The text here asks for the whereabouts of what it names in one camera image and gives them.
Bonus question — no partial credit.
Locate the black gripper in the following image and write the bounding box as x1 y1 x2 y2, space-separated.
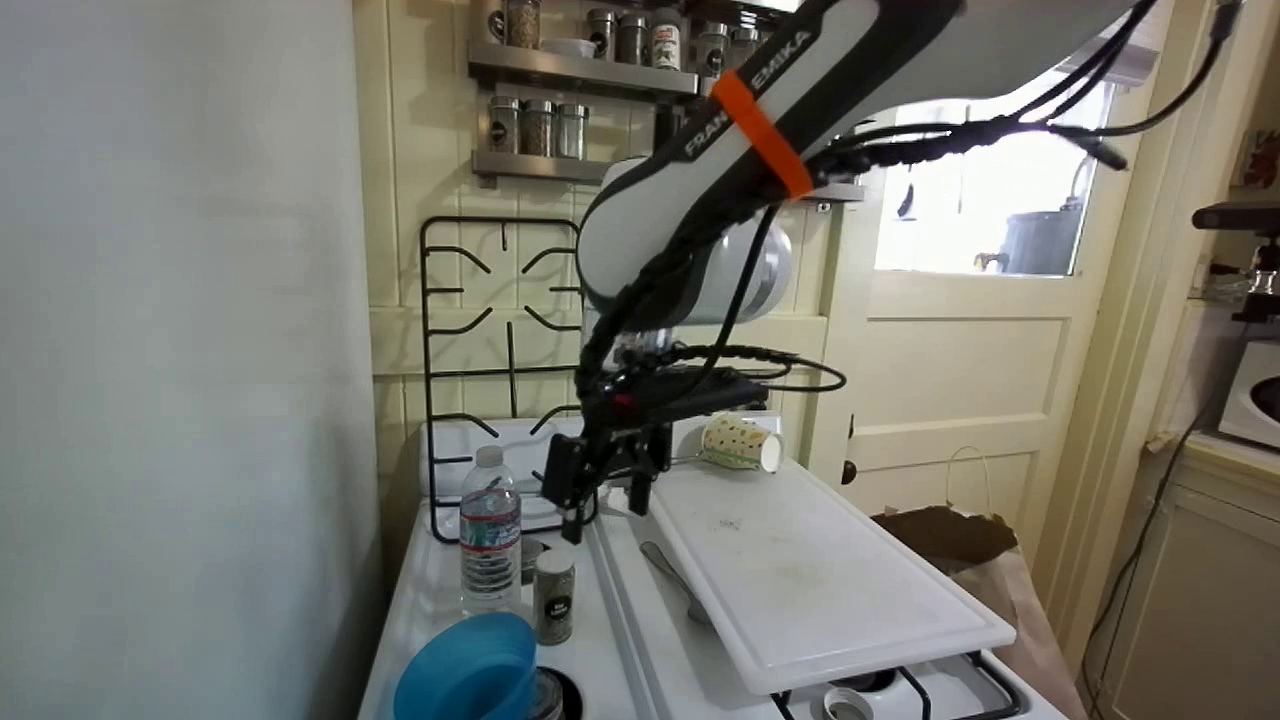
534 374 672 545

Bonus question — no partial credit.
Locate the clear plastic water bottle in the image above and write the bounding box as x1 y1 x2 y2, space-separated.
455 440 522 616

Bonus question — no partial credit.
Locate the pepper spice jar grey lid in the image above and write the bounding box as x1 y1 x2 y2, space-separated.
526 536 581 649

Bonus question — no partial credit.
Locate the blue plastic bowl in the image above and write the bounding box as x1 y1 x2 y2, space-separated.
392 606 545 720

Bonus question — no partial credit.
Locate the white dotted cup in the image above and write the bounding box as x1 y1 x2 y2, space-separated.
696 413 786 478

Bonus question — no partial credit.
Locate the white gas stove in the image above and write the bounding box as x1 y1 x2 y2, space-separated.
357 406 1073 720

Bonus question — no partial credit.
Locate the white plastic cutting board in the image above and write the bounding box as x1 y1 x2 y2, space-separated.
636 454 1019 700

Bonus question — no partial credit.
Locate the steel lid spice jar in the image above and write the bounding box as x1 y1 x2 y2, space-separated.
552 100 591 162
692 16 732 70
585 6 619 62
517 100 555 159
484 97 519 157
611 11 649 68

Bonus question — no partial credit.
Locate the cream door with window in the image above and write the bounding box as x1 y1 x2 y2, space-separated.
795 74 1157 565

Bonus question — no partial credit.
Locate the dark spice jar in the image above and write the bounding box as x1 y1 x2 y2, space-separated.
651 100 696 150

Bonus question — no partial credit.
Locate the brown paper bag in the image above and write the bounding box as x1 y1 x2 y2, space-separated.
870 501 1093 720

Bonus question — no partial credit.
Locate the white label spice jar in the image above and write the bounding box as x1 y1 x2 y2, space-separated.
642 6 692 70

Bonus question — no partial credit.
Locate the steel mug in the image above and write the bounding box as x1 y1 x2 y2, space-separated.
480 0 545 52

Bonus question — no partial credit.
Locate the dark pot behind window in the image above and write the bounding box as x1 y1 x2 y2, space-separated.
1001 195 1087 274

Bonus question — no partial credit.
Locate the cream kitchen cabinet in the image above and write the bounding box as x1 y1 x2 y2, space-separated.
1085 431 1280 720

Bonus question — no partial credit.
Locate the white countertop appliance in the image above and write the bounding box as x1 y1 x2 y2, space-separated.
1211 330 1280 454

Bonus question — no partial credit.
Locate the black kitchen appliance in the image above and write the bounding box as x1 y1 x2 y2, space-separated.
1193 195 1280 330

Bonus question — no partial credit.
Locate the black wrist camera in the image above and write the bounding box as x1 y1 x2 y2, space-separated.
623 370 771 421

